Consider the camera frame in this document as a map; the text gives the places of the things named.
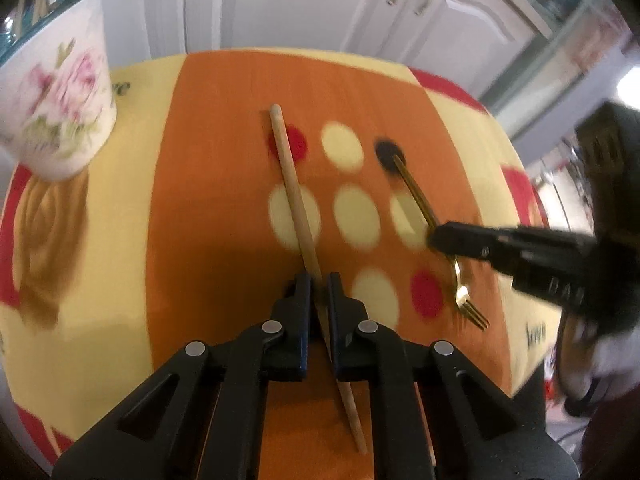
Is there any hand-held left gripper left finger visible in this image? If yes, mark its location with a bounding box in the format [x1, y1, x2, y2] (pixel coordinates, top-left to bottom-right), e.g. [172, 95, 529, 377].
[51, 274, 315, 480]

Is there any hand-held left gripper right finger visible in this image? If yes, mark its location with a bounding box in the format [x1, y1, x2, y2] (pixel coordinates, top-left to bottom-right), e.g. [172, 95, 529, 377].
[326, 273, 581, 480]

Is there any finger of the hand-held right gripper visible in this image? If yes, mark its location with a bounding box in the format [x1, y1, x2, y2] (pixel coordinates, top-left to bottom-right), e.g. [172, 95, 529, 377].
[427, 222, 597, 312]

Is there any brown wooden chopstick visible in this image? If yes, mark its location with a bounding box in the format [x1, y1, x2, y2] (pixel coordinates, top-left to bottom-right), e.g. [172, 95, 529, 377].
[269, 104, 369, 455]

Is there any gold fork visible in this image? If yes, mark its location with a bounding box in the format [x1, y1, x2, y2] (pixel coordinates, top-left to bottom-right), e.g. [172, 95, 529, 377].
[392, 155, 491, 332]

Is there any white floral cup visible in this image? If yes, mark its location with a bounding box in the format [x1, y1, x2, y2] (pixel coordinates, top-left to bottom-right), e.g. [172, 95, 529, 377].
[0, 0, 118, 181]

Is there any person's right hand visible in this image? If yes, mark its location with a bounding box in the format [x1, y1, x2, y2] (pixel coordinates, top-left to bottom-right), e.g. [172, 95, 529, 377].
[557, 312, 640, 415]

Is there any pink cloth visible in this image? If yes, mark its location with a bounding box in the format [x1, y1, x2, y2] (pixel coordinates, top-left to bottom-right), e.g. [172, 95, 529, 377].
[570, 25, 627, 72]

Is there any printed orange yellow blanket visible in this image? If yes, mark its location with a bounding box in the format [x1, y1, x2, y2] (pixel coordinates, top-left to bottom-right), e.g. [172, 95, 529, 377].
[0, 49, 563, 471]

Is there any glass door cabinet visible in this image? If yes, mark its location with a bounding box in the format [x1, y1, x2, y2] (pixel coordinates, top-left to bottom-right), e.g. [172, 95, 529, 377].
[500, 0, 632, 111]

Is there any narrow white cabinet door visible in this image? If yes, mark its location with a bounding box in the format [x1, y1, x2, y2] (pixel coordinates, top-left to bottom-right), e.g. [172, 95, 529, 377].
[102, 0, 190, 70]

